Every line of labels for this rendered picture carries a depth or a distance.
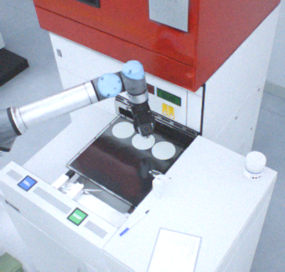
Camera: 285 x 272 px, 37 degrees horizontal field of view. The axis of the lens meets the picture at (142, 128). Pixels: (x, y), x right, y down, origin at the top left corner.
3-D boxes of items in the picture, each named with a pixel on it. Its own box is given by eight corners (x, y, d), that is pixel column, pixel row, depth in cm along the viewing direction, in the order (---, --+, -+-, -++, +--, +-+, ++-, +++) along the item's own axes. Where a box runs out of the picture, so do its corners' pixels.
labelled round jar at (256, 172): (248, 164, 162) (251, 148, 156) (265, 172, 159) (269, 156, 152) (239, 176, 159) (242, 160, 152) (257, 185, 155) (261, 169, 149)
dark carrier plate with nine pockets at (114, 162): (121, 116, 194) (121, 115, 194) (184, 148, 179) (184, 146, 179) (70, 165, 176) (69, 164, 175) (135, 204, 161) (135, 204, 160)
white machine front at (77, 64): (66, 87, 222) (50, 20, 193) (200, 153, 186) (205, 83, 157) (62, 90, 220) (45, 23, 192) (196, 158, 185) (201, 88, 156)
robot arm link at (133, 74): (117, 62, 150) (140, 56, 150) (122, 86, 157) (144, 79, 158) (122, 75, 144) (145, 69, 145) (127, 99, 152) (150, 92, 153)
